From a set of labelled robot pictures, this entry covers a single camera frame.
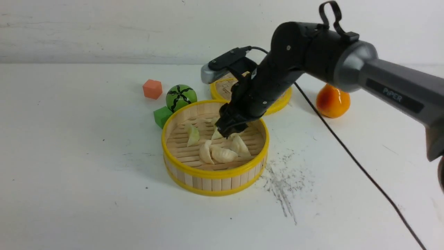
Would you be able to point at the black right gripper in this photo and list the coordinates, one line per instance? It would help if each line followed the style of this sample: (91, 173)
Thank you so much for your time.
(250, 99)

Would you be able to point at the green dumpling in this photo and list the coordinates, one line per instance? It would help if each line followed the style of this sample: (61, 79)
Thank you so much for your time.
(216, 135)
(193, 135)

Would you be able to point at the white dumpling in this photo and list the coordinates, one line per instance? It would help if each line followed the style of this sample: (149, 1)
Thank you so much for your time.
(205, 152)
(222, 155)
(238, 146)

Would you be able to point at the white dumpling front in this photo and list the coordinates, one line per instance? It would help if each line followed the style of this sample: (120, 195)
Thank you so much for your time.
(222, 155)

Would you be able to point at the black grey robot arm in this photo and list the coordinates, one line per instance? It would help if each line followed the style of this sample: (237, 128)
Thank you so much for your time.
(346, 63)

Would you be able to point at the bamboo steamer lid yellow rim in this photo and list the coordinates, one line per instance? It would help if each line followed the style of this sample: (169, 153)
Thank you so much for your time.
(221, 90)

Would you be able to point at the bamboo steamer tray yellow rim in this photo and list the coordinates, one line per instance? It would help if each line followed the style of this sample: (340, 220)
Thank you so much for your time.
(202, 163)

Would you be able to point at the green watermelon toy ball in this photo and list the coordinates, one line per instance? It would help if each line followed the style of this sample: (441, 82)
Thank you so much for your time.
(179, 96)

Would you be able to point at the green cube block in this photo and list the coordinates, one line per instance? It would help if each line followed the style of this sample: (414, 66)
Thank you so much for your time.
(162, 115)

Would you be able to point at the orange cube block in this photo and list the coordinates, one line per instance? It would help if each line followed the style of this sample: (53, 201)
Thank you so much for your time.
(152, 89)

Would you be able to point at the orange toy fruit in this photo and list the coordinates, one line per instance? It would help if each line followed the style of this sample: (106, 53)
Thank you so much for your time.
(332, 102)

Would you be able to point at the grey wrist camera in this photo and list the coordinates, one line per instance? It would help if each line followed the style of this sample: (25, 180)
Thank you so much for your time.
(234, 61)

